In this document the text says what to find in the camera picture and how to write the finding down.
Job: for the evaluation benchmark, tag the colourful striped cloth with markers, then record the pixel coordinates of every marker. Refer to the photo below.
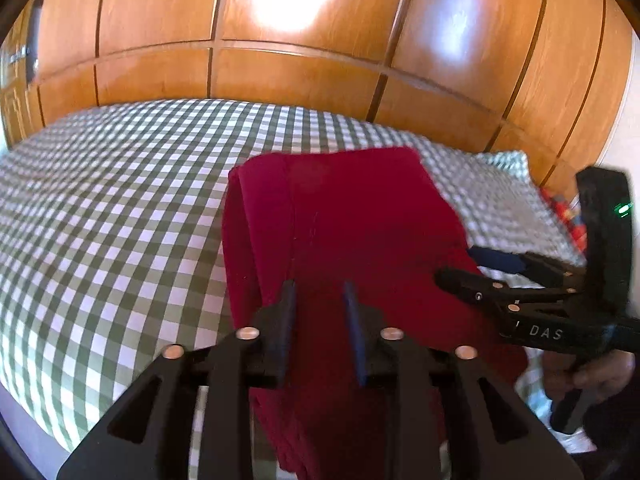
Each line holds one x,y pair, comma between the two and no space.
567,215

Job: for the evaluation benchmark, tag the green checkered bed sheet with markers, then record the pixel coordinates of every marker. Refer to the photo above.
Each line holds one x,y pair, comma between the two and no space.
125,200

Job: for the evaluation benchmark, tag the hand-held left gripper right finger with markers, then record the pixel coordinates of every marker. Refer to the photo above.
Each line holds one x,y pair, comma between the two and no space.
356,330

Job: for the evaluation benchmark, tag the red garment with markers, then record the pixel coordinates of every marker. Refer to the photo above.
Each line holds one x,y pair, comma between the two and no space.
360,220

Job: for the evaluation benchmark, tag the green checkered pillow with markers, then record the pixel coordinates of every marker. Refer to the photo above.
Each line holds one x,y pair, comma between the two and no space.
510,200

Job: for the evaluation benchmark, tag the wooden wardrobe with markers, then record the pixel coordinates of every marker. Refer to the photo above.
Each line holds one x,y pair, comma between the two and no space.
300,85

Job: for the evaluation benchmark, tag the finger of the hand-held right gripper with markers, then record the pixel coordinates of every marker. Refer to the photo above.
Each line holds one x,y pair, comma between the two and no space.
500,260
465,285

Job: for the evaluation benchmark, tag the person's right hand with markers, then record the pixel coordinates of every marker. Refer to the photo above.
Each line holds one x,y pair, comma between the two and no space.
600,375

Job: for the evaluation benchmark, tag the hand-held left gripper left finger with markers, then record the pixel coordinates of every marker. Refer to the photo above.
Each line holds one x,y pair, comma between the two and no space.
287,330

